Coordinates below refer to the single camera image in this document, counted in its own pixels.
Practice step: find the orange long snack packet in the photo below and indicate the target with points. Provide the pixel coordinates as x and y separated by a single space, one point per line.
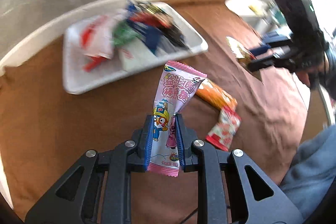
216 96

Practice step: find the gold brown snack packet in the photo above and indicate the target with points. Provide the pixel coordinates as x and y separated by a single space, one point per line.
243 56

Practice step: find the green white snack packet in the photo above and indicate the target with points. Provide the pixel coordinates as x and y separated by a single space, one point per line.
123 34

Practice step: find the white plastic tray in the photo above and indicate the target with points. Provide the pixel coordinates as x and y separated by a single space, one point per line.
77 81

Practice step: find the red snack packet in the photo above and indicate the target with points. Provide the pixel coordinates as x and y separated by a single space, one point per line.
95 42

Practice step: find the grey blue sleeve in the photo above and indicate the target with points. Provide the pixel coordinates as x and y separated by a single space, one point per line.
311 172

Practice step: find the person right hand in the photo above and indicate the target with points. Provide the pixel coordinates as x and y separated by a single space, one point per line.
305 79

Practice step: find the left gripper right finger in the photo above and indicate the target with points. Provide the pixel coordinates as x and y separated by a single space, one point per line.
198 156

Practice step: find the black snack packet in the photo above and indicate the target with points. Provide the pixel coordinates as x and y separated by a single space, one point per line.
151 15

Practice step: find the pink white candy packet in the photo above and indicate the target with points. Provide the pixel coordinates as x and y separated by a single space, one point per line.
177 85

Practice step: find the white pink long packet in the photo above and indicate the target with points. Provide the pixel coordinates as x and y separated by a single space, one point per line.
114 19

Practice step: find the dark blue snack packet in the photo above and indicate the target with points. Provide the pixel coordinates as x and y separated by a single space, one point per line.
149 35

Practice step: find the pale green long snack packet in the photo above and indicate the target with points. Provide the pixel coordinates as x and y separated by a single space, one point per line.
135 55

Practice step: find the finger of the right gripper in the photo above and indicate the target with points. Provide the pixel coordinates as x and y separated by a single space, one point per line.
265 62
271 40

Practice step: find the brown tablecloth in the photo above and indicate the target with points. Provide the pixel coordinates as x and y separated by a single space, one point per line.
44 130

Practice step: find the red white strawberry packet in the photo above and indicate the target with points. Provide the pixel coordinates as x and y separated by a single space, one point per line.
222 134

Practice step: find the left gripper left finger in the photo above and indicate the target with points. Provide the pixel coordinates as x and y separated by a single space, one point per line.
132 155

